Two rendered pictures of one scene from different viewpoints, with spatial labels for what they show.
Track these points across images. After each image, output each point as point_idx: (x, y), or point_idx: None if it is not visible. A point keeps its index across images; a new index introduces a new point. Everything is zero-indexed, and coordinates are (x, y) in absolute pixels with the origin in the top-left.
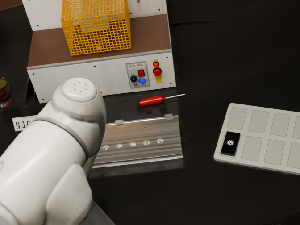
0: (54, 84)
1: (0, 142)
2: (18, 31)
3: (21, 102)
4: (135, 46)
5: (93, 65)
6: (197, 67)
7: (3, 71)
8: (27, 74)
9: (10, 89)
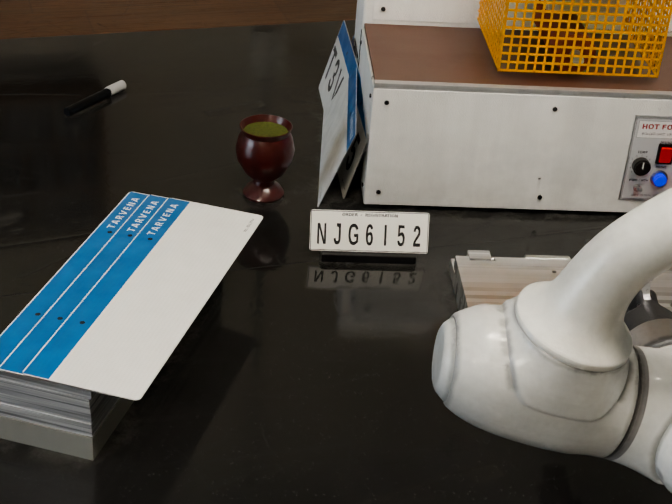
0: (428, 147)
1: (265, 270)
2: (262, 68)
3: (307, 199)
4: (662, 81)
5: (552, 107)
6: None
7: (238, 134)
8: (307, 147)
9: (293, 150)
